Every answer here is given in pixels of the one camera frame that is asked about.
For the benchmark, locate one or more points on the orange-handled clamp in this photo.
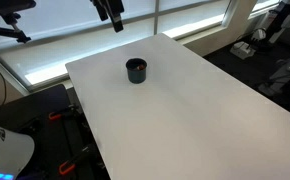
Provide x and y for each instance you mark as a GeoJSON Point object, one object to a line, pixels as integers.
{"type": "Point", "coordinates": [69, 111]}
{"type": "Point", "coordinates": [69, 165]}

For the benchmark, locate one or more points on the orange-handled clamp near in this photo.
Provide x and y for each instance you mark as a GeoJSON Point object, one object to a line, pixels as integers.
{"type": "Point", "coordinates": [69, 165]}

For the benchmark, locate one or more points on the orange-handled clamp far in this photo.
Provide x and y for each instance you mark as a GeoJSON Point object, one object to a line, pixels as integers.
{"type": "Point", "coordinates": [69, 111]}

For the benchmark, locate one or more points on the dark green speckled mug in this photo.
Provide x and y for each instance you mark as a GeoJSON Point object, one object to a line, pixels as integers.
{"type": "Point", "coordinates": [136, 76]}

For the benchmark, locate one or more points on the orange marker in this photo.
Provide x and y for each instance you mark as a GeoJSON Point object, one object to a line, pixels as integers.
{"type": "Point", "coordinates": [140, 67]}

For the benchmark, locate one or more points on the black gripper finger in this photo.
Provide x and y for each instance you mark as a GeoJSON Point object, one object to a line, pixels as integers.
{"type": "Point", "coordinates": [100, 9]}
{"type": "Point", "coordinates": [115, 8]}

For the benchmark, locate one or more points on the white device on floor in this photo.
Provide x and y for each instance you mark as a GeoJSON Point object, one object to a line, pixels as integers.
{"type": "Point", "coordinates": [242, 50]}

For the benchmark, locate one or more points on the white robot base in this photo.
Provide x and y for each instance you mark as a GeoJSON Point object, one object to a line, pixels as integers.
{"type": "Point", "coordinates": [16, 151]}

